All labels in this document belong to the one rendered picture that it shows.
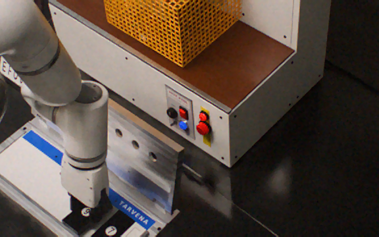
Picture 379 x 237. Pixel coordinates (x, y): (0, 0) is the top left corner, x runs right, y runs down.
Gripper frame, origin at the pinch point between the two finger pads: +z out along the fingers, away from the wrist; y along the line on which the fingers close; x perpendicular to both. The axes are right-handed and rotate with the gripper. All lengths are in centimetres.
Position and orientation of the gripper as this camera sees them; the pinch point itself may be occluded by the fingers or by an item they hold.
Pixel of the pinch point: (85, 208)
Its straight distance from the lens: 172.5
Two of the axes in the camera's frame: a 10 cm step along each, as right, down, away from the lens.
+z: -0.8, 7.5, 6.6
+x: 6.6, -4.5, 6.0
